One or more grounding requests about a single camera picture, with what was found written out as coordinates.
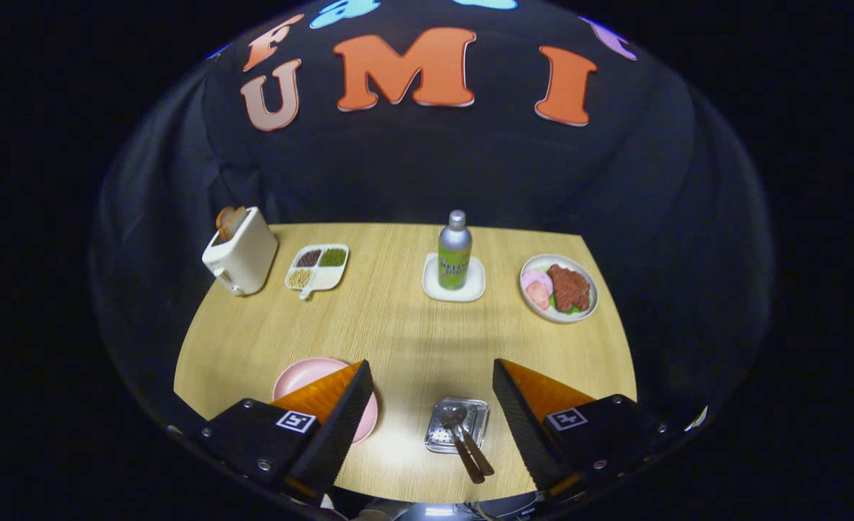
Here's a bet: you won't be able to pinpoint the pink ham slices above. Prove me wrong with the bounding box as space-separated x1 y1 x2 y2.
521 269 554 310

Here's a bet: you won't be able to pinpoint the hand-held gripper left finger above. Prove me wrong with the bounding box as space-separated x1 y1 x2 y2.
199 359 374 500

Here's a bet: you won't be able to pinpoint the cream toaster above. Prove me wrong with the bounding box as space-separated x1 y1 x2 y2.
202 207 279 297

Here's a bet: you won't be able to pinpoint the metal fork with brown handle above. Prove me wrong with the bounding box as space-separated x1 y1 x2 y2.
460 423 495 477

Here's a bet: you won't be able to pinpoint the black backdrop cloth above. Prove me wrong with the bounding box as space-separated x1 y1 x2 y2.
90 0 775 435

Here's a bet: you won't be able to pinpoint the white divided dish with beans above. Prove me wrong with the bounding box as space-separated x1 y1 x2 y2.
285 244 350 300

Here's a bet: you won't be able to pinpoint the green label soda bottle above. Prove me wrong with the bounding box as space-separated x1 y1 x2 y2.
438 210 473 291

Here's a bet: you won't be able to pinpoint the metal wire basket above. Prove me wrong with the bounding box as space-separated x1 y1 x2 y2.
425 397 491 455

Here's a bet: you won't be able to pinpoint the brown toast slices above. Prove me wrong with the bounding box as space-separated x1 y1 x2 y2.
216 206 248 242

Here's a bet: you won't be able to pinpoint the pink round plate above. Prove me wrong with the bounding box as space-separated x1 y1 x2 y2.
273 357 379 445

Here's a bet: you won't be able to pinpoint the white square coaster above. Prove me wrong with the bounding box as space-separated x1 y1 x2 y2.
422 253 486 303

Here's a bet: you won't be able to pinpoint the metal spoon with brown handle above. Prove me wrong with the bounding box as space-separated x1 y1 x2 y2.
439 403 486 485

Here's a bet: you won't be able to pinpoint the red meat piece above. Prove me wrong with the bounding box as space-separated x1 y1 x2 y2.
547 264 591 313

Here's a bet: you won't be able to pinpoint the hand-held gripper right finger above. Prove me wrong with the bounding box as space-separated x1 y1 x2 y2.
492 357 670 500

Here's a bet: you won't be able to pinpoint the round white food plate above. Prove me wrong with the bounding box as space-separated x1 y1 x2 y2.
519 254 599 323

